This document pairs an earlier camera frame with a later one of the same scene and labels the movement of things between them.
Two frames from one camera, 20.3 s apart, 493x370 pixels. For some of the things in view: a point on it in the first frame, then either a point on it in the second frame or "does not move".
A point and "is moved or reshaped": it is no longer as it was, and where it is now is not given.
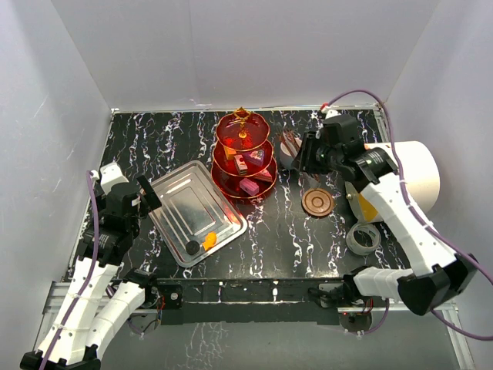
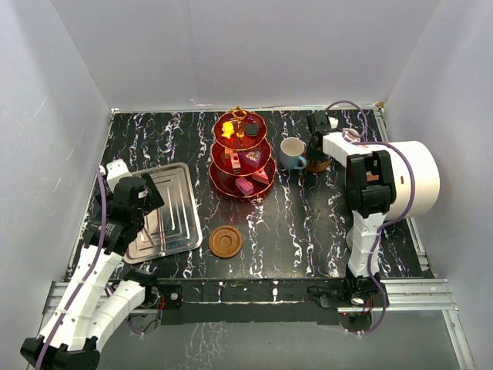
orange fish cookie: x=210 y=240 -> x=227 y=129
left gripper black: x=149 y=195 does not move
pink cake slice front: x=249 y=186 is moved or reshaped
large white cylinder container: x=420 y=170 does not move
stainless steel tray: x=196 y=216 is moved or reshaped
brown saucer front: x=317 y=202 -> x=226 y=241
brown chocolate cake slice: x=240 y=164 is moved or reshaped
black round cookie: x=192 y=247 -> x=252 y=129
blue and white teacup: x=289 y=148 does not move
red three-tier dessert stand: x=243 y=165 does not move
